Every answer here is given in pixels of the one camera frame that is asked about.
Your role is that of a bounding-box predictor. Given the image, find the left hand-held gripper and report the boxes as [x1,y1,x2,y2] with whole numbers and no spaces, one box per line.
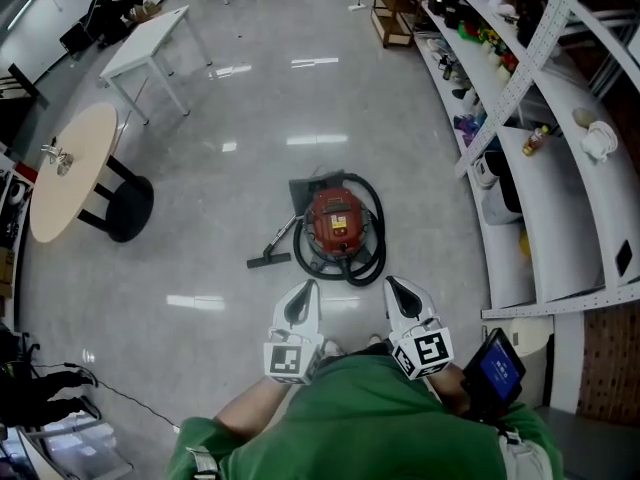
[263,278,325,386]

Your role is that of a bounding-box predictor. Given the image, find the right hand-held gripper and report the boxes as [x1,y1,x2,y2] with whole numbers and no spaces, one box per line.
[383,275,455,382]

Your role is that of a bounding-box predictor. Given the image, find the red tool case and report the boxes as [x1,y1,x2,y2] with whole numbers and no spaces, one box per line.
[301,187,374,265]

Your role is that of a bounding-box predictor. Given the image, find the person's left forearm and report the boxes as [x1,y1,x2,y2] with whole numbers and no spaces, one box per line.
[214,375,296,442]

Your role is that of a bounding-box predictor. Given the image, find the person's right forearm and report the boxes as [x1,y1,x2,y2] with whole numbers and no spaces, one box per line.
[432,362,474,419]

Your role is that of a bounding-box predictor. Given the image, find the person's left shoe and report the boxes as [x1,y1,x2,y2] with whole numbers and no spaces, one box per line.
[319,338,347,360]

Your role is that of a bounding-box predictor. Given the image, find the black handheld screen device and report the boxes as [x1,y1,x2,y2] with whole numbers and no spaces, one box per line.
[462,326,528,419]

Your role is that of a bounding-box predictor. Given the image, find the person's green shirt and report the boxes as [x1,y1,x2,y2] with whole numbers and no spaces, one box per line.
[164,352,564,480]

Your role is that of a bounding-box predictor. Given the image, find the grey floor mat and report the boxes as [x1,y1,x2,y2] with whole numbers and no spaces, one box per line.
[288,167,347,219]

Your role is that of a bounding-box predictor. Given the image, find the grey storage bin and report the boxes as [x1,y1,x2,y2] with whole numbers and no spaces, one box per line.
[480,177,524,227]

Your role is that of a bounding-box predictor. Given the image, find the white storage box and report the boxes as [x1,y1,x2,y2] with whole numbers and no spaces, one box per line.
[472,150,502,190]

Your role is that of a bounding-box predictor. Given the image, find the amber drink bottle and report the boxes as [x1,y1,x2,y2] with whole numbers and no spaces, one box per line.
[522,125,551,158]

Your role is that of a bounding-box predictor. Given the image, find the black phone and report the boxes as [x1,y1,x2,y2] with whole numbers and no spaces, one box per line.
[614,240,634,279]

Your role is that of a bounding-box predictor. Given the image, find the grey cabinet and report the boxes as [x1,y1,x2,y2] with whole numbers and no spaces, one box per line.
[537,406,640,480]

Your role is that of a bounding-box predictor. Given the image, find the white cloth bundle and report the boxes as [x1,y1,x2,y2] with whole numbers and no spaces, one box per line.
[579,120,620,165]

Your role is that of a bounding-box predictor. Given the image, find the white metal shelving rack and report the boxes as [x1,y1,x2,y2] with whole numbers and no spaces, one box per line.
[407,0,640,319]

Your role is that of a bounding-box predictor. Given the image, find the round wooden table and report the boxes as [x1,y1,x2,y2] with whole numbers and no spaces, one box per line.
[28,102,155,244]

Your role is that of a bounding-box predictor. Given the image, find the small clear glass item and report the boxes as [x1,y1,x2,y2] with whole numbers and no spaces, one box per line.
[40,137,76,177]

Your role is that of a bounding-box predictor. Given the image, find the colourful artificial flowers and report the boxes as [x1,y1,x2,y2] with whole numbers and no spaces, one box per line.
[457,17,522,75]

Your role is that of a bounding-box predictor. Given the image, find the side shelf unit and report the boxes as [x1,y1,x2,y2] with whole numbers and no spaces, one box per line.
[0,162,32,300]

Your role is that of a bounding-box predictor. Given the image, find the wooden shelf cart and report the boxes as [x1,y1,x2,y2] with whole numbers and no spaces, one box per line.
[370,0,426,50]

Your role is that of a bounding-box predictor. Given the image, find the large white rectangular table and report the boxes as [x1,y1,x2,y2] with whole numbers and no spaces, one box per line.
[98,4,214,127]

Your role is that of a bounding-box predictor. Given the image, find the cardboard box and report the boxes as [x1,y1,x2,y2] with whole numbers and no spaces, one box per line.
[130,1,163,24]

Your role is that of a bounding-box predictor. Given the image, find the white harness strap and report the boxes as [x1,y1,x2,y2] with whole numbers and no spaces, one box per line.
[185,445,221,480]
[498,430,550,480]

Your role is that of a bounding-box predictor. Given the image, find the black floor cable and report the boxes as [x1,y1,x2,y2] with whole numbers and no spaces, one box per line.
[31,361,182,433]

